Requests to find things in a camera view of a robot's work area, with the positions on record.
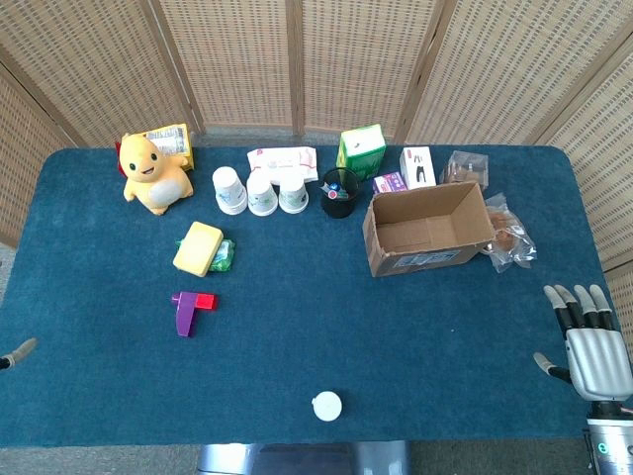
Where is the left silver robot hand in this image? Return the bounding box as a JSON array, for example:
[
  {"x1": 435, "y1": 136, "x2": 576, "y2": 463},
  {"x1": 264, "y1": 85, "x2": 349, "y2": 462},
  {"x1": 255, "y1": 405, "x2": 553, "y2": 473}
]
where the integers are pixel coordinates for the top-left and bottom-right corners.
[{"x1": 0, "y1": 337, "x2": 39, "y2": 372}]

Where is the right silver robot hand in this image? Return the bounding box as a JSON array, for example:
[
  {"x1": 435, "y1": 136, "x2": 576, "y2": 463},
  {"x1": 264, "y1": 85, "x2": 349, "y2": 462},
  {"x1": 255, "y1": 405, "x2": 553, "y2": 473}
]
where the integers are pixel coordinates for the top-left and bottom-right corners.
[{"x1": 532, "y1": 283, "x2": 630, "y2": 402}]

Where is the purple and red toy block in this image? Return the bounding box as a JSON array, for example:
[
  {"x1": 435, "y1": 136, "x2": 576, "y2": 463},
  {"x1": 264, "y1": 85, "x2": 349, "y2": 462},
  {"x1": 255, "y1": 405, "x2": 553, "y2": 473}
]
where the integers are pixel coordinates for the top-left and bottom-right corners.
[{"x1": 170, "y1": 291, "x2": 218, "y2": 338}]

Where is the yellow sponge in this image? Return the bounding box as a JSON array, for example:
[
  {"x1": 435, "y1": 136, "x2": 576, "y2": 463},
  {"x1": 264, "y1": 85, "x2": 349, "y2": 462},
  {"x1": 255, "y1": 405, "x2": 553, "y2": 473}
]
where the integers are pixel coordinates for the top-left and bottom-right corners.
[{"x1": 172, "y1": 221, "x2": 225, "y2": 278}]

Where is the green wet wipes pack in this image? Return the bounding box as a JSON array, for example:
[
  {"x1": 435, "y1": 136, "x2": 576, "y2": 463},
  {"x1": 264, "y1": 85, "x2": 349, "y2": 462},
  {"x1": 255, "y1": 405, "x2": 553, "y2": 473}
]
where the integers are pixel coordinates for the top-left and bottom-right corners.
[{"x1": 175, "y1": 237, "x2": 236, "y2": 273}]

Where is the brown cardboard box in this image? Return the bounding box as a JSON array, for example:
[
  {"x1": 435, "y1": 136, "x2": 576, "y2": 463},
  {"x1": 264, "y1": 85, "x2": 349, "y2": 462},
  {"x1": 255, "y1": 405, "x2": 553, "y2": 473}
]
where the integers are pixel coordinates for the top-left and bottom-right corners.
[{"x1": 362, "y1": 180, "x2": 496, "y2": 278}]

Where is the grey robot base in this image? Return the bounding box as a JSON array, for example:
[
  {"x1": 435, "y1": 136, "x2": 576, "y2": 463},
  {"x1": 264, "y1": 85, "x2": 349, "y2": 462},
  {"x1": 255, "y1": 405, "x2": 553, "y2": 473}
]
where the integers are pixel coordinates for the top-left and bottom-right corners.
[{"x1": 196, "y1": 439, "x2": 411, "y2": 475}]

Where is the clear box of brown cups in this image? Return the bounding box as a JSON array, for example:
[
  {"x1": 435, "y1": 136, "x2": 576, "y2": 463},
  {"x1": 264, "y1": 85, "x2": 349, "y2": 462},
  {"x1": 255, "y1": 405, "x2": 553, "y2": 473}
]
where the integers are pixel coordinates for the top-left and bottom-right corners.
[{"x1": 439, "y1": 150, "x2": 490, "y2": 194}]

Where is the yellow snack box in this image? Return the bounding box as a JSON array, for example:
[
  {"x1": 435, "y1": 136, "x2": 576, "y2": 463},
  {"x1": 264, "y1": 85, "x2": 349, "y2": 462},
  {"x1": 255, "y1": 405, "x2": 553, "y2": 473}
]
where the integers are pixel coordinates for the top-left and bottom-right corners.
[{"x1": 144, "y1": 123, "x2": 196, "y2": 172}]

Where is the white box with black print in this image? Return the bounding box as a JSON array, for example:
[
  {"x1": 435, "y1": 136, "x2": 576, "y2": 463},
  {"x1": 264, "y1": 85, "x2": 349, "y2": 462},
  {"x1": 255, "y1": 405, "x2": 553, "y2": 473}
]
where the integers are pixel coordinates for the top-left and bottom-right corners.
[{"x1": 399, "y1": 146, "x2": 438, "y2": 190}]

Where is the small purple box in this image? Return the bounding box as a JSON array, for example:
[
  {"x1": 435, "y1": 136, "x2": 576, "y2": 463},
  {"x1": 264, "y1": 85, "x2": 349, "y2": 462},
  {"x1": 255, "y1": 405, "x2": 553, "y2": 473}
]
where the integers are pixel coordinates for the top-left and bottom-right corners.
[{"x1": 371, "y1": 171, "x2": 409, "y2": 195}]

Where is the green tissue box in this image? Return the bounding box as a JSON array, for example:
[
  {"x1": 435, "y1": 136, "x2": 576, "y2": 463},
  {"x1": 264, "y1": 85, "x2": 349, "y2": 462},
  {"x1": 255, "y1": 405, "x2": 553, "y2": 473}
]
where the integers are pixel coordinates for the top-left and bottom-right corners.
[{"x1": 335, "y1": 123, "x2": 387, "y2": 182}]

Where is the clear plastic bag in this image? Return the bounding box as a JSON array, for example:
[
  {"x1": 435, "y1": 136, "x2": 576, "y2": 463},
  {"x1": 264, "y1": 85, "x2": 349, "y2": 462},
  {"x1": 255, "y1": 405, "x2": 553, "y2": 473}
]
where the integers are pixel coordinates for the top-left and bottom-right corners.
[{"x1": 479, "y1": 192, "x2": 538, "y2": 274}]

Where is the brown bread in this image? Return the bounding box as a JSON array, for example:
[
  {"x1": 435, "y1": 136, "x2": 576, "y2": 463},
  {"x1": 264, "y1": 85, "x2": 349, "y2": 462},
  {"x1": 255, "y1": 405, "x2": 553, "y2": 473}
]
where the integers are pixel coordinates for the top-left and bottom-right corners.
[{"x1": 489, "y1": 211, "x2": 515, "y2": 243}]

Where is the yellow plush dinosaur toy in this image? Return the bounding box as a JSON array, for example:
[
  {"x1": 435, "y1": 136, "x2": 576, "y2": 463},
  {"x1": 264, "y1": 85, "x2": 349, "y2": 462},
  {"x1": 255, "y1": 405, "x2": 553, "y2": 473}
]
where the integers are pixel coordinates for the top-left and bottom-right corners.
[{"x1": 114, "y1": 132, "x2": 195, "y2": 217}]

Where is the white paper cup stack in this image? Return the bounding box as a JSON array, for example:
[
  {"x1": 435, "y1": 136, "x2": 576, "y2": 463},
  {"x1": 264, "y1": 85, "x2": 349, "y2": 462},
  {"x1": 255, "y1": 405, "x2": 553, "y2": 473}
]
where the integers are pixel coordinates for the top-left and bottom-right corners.
[
  {"x1": 278, "y1": 173, "x2": 311, "y2": 215},
  {"x1": 212, "y1": 166, "x2": 248, "y2": 216},
  {"x1": 245, "y1": 170, "x2": 279, "y2": 217}
]

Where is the white round lid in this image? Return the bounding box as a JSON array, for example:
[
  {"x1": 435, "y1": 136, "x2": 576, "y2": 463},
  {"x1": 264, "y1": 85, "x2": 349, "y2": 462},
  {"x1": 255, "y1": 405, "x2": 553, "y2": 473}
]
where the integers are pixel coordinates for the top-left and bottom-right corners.
[{"x1": 311, "y1": 390, "x2": 343, "y2": 423}]

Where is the blue carpet table cover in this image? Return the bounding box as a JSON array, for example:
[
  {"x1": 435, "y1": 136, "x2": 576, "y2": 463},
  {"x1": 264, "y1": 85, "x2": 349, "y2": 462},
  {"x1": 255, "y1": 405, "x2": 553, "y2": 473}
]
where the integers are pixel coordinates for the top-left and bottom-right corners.
[{"x1": 0, "y1": 144, "x2": 633, "y2": 449}]

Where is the black mesh pen holder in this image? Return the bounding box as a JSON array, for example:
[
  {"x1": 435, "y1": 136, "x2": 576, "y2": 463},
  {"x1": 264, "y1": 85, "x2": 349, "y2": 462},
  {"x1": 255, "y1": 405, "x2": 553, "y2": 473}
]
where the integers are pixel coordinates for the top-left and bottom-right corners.
[{"x1": 319, "y1": 167, "x2": 361, "y2": 220}]

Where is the white pink tissue pack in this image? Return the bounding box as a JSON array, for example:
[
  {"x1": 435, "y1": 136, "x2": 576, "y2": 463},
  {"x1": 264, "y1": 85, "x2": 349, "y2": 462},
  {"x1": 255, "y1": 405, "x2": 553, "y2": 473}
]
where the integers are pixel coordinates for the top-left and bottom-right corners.
[{"x1": 246, "y1": 146, "x2": 320, "y2": 185}]

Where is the wicker folding screen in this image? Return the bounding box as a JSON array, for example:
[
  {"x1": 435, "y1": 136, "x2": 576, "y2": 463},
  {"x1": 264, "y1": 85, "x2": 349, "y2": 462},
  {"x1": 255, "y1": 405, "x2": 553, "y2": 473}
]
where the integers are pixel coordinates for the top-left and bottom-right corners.
[{"x1": 0, "y1": 0, "x2": 633, "y2": 273}]

